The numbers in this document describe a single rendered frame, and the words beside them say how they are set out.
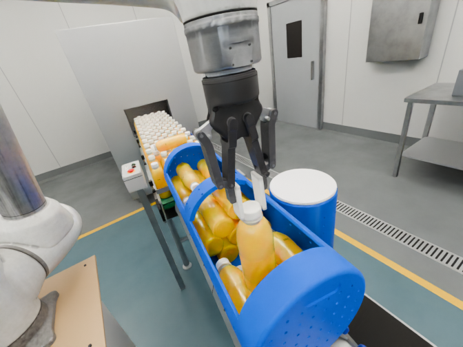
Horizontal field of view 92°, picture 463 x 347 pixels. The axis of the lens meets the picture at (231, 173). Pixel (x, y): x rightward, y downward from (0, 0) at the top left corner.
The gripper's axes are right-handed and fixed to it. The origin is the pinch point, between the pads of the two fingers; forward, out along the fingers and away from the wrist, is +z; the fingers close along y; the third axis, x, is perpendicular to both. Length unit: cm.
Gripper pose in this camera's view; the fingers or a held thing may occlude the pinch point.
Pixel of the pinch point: (248, 195)
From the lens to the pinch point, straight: 39.5
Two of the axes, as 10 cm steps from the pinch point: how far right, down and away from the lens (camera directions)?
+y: 8.9, -3.4, 3.1
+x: -4.3, -3.8, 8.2
